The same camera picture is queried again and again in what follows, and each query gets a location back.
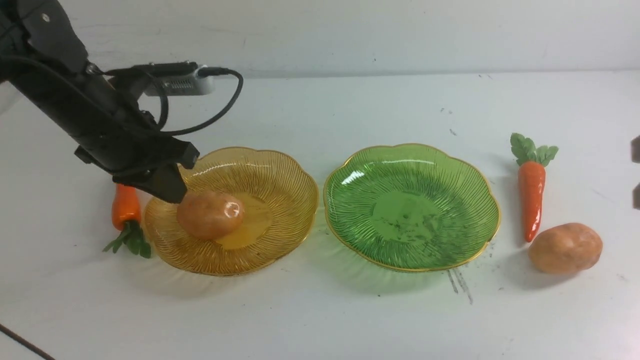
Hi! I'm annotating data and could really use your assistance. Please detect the amber glass flower plate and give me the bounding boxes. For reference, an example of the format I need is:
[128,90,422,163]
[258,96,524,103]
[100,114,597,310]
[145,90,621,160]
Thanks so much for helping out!
[141,146,319,277]

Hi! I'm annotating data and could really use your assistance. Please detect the black camera cable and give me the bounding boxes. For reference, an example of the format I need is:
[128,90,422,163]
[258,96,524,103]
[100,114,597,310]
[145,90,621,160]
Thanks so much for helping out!
[87,66,244,137]

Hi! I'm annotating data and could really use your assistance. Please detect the green glass flower plate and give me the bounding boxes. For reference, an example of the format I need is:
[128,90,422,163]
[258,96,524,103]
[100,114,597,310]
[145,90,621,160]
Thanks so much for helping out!
[323,143,502,272]

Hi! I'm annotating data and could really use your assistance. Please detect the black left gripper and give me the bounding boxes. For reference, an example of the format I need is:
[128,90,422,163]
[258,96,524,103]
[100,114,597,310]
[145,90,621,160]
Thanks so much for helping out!
[50,75,199,204]

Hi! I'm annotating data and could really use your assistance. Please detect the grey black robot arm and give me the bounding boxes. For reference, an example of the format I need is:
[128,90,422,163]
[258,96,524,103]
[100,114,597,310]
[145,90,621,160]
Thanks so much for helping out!
[1,0,199,204]

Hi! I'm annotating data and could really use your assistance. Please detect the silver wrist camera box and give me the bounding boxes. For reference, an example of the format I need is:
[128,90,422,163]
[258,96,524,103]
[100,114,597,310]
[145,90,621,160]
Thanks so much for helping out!
[107,61,215,98]

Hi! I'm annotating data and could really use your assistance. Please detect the toy potato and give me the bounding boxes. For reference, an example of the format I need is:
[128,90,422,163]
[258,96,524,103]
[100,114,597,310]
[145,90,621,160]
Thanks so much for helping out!
[527,222,603,275]
[176,190,245,240]

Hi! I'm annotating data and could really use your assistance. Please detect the orange toy carrot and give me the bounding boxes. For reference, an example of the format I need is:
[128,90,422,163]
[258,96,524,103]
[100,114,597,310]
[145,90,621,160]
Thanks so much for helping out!
[509,132,559,243]
[102,183,153,259]

